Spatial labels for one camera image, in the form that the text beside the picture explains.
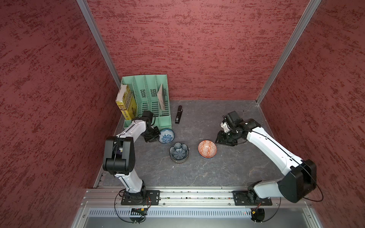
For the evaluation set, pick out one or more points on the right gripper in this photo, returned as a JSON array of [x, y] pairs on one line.
[[222, 139]]

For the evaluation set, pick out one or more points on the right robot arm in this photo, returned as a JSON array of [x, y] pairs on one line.
[[300, 176]]

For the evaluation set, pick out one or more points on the green plastic desk organizer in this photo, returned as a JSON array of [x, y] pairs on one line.
[[145, 90]]

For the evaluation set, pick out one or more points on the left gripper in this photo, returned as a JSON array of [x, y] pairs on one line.
[[156, 135]]

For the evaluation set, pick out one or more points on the blue floral rimmed bowl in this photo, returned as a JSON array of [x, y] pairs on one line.
[[166, 136]]

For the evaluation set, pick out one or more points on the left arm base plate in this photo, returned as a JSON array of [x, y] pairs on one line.
[[143, 198]]

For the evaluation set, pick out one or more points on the dark flower-shaped bowl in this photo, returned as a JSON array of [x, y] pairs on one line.
[[179, 151]]

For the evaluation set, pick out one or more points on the pink striped bowl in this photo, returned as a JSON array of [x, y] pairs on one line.
[[179, 161]]

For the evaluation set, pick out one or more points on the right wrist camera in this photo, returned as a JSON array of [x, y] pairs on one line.
[[230, 121]]

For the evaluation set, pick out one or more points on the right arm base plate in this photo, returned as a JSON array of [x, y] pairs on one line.
[[242, 198]]

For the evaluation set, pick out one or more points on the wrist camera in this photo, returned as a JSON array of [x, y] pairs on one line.
[[230, 121], [148, 117]]

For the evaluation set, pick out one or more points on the black stapler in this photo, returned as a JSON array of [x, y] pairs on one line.
[[179, 114]]

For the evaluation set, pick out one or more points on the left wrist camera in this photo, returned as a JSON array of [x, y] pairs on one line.
[[148, 117]]

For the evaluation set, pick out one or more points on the yellow book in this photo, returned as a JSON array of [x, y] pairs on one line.
[[126, 102]]

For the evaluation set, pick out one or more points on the aluminium mounting rail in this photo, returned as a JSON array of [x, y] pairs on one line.
[[216, 197]]

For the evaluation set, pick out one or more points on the orange white pattern bowl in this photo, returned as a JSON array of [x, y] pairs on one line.
[[207, 149]]

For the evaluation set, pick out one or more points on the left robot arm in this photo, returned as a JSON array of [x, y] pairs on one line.
[[120, 159]]

